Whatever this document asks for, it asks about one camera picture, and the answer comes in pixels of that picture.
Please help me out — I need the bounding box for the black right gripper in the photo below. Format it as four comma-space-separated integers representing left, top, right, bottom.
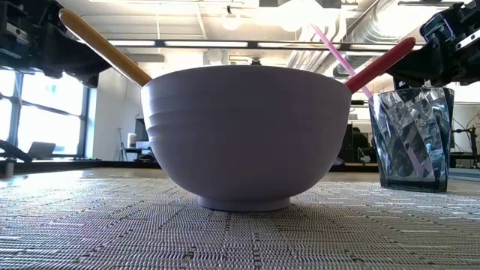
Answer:
385, 0, 480, 89

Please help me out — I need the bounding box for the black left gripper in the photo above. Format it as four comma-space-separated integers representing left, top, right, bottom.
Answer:
0, 0, 113, 89

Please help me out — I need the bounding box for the pink drinking straw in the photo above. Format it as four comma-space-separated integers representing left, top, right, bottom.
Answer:
310, 22, 427, 180

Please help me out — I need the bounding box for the white ribbed bowl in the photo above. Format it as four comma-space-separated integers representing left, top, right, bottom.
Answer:
139, 64, 353, 212

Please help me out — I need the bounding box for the dark computer monitor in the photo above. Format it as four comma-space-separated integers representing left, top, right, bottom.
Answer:
134, 117, 149, 143

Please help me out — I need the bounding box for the open laptop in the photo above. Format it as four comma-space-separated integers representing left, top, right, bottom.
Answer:
26, 141, 58, 161

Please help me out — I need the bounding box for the black curved table-edge fixture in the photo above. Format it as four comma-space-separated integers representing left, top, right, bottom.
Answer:
0, 139, 34, 179

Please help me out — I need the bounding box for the blue-grey flat tray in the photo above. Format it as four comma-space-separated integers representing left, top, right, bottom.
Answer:
448, 166, 480, 182

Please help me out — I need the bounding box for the grey woven placemat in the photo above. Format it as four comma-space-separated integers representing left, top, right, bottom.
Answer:
0, 175, 480, 270

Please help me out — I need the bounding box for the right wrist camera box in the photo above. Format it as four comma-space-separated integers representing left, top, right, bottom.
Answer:
419, 13, 453, 44

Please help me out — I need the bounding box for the black overhead frame bar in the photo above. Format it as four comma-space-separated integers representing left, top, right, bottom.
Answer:
107, 38, 425, 52

